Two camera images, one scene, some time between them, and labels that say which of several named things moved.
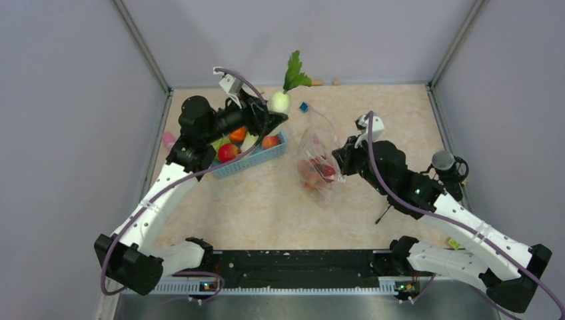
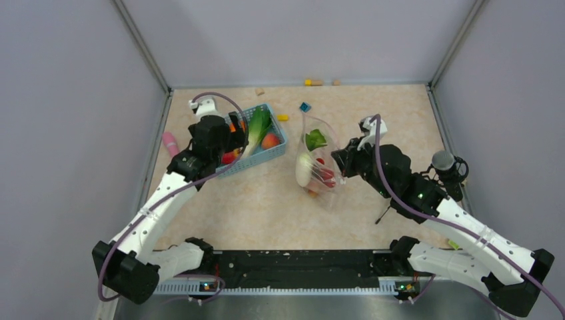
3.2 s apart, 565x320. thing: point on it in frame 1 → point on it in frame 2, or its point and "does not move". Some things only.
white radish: x=280 y=102 → x=303 y=167
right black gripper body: x=357 y=160 does not move
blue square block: x=304 y=107 does not move
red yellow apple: x=226 y=152 does not move
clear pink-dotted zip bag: x=320 y=176 does not move
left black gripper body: x=234 y=117 → x=236 y=139
